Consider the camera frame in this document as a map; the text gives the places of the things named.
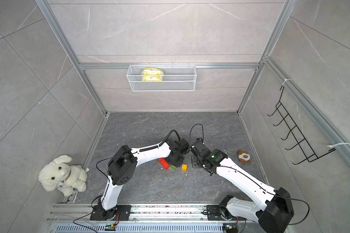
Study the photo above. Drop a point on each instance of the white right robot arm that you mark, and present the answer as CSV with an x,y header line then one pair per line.
x,y
271,208

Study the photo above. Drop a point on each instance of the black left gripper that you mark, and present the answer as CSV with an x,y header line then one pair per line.
x,y
179,164

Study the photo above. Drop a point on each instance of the black wall hook rack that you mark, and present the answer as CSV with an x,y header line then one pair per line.
x,y
294,132

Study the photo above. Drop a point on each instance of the white wire mesh basket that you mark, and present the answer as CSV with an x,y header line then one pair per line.
x,y
176,78

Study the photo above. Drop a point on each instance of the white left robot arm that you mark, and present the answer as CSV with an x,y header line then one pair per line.
x,y
123,164

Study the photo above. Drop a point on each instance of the red block horizontal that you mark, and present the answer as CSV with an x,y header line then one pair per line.
x,y
164,163

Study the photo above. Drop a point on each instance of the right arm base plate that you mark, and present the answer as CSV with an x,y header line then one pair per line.
x,y
217,213

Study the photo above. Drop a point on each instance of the small yellow-orange cube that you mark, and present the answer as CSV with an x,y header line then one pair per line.
x,y
184,167

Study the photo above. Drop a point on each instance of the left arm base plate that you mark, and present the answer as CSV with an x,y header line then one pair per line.
x,y
120,212

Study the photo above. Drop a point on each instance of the aluminium mounting rail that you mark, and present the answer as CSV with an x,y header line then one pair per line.
x,y
151,212

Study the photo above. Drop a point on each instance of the brown plush toy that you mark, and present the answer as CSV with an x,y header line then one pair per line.
x,y
244,156

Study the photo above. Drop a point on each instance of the yellow bag in basket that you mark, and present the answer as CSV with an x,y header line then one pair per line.
x,y
152,74

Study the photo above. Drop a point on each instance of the white plush dog toy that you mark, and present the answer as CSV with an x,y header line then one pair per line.
x,y
58,174

